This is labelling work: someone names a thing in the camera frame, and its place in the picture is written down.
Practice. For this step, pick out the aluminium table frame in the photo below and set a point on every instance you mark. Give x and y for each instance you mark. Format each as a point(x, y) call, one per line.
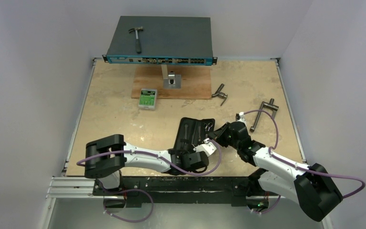
point(108, 106)

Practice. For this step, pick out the metal bracket stand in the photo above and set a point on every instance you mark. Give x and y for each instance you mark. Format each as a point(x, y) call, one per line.
point(171, 80)

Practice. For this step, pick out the black zipper tool case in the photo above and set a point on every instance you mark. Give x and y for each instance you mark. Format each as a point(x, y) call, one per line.
point(188, 131)

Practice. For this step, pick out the green grey device box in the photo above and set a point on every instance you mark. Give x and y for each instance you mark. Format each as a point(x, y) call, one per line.
point(147, 99)

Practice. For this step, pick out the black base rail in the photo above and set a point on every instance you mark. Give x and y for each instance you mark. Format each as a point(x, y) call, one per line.
point(234, 191)

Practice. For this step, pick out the small grey hammer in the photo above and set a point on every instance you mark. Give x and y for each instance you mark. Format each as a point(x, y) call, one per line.
point(136, 31)

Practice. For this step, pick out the small metal door handle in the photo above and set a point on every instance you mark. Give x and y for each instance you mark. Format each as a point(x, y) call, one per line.
point(220, 94)

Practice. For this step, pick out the grey network switch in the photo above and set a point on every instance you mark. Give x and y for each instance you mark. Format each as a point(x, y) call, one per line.
point(164, 40)

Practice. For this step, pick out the brown wooden board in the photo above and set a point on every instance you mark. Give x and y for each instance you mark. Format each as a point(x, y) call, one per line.
point(196, 82)

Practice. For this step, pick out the silver thinning scissors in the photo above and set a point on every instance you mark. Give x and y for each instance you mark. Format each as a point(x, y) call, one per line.
point(203, 130)

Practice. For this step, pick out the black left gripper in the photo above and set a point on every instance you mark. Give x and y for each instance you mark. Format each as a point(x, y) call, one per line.
point(186, 151)

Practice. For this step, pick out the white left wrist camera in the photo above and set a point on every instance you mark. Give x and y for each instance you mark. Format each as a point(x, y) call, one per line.
point(208, 147)

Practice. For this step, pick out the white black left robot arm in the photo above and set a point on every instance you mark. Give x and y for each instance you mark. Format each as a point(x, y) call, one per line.
point(105, 157)

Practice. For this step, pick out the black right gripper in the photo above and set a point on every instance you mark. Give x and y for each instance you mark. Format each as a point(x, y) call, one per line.
point(221, 132)

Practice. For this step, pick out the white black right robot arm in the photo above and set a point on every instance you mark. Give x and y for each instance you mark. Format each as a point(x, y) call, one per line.
point(305, 185)

